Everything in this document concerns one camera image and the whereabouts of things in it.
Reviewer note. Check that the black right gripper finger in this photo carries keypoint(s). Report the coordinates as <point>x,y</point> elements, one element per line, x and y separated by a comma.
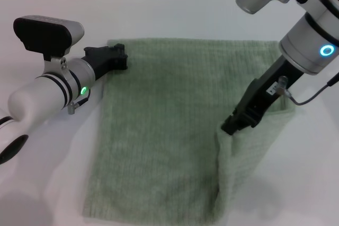
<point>233,121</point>
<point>250,120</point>

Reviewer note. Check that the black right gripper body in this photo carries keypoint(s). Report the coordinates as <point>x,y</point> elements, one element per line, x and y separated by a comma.
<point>265,91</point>

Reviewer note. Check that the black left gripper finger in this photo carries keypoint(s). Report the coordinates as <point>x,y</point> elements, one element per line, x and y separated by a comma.
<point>121,62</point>
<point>119,48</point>

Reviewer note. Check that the clear plastic plug connector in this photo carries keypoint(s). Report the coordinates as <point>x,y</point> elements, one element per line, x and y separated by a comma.
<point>284,81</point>

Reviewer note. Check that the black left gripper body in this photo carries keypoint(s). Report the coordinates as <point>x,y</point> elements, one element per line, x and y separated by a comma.
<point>100,59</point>

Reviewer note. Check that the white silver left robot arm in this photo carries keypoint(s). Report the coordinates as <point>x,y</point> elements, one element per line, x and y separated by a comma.
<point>39,92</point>

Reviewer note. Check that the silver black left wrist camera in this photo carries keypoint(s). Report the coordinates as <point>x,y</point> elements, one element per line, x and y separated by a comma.
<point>46,34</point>

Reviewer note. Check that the green terry towel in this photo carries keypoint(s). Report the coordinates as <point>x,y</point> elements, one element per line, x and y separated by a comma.
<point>159,117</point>

